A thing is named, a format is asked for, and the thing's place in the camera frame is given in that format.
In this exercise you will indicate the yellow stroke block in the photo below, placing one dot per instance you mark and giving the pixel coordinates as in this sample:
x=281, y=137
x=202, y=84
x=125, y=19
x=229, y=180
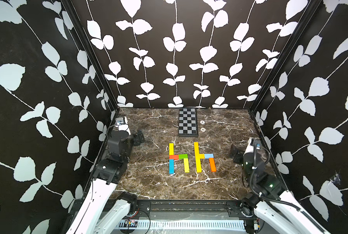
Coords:
x=171, y=149

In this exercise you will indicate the cyan block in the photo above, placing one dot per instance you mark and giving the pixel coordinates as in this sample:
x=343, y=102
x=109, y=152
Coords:
x=171, y=167

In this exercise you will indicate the red block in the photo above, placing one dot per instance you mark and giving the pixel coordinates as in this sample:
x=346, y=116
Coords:
x=174, y=157

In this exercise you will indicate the checkered board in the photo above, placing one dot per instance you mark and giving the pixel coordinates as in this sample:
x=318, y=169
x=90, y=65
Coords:
x=187, y=122

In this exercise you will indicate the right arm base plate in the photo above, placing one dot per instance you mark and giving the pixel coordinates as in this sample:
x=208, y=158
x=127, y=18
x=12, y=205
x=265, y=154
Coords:
x=240, y=210

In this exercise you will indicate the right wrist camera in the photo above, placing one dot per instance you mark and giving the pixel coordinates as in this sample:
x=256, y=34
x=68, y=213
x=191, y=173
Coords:
x=256, y=144

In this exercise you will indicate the green block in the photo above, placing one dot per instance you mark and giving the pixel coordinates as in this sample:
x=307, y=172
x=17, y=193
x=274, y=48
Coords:
x=183, y=156

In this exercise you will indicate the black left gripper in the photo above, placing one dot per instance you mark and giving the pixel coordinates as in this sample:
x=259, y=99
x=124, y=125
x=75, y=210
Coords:
x=137, y=140

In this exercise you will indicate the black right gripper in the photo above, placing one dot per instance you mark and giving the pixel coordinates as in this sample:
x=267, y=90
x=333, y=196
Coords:
x=239, y=155

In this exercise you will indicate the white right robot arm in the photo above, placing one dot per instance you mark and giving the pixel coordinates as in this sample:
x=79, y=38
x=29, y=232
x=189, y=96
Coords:
x=269, y=199

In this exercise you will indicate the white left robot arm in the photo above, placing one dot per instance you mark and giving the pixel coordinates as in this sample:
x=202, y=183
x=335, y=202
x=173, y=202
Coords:
x=104, y=180

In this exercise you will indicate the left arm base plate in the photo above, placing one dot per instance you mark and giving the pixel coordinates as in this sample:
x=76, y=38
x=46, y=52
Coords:
x=141, y=210

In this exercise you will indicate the light blue block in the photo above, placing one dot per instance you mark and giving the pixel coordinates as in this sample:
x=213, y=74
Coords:
x=208, y=156

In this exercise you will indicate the small yellow block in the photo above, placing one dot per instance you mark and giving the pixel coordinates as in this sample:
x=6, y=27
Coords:
x=186, y=165

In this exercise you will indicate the white perforated rail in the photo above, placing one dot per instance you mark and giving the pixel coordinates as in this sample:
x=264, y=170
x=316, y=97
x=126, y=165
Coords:
x=227, y=225

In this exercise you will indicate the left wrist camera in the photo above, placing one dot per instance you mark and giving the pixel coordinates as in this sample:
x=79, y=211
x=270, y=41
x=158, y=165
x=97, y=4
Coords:
x=121, y=124

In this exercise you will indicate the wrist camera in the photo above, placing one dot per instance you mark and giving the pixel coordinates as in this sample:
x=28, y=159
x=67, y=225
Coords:
x=256, y=144
x=121, y=124

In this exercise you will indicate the long yellow block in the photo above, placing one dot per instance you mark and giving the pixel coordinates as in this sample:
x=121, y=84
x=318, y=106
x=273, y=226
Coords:
x=196, y=148

